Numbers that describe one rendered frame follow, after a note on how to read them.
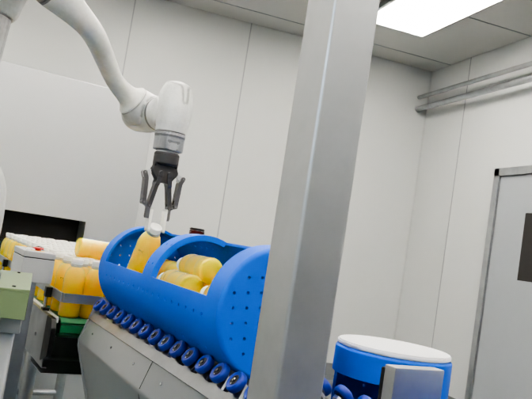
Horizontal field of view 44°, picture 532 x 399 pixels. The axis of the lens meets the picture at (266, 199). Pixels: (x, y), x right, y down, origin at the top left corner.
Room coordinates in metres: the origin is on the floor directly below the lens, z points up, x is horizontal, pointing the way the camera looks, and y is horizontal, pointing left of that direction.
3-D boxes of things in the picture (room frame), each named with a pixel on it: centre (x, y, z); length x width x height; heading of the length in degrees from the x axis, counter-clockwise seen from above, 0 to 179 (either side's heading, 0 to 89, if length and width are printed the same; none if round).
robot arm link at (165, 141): (1.94, 0.31, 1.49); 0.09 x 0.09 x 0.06
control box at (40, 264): (2.24, 0.74, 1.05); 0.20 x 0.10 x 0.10; 29
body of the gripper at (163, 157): (1.94, 0.31, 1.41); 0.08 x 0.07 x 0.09; 119
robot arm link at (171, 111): (1.95, 0.32, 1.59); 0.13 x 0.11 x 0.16; 42
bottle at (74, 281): (2.22, 0.59, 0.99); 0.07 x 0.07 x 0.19
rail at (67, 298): (2.27, 0.42, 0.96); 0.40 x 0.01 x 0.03; 119
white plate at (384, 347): (1.65, -0.37, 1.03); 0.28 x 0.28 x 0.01
